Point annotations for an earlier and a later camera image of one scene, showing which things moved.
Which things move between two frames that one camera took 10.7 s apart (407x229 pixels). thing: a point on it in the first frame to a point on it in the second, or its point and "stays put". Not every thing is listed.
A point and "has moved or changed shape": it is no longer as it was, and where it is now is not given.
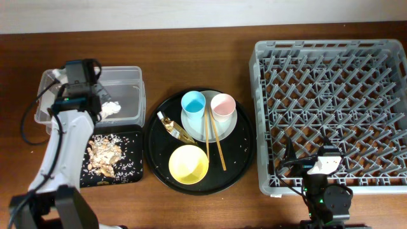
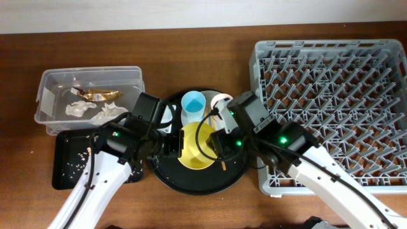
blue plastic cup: [193, 104] stays put
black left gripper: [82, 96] to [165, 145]
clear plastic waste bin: [124, 84] stays put
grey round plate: [196, 128] stays put
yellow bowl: [188, 164] to [196, 153]
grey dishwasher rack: [351, 94] stays put
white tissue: [109, 108] has moved or changed shape
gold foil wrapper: [175, 129] has moved or changed shape
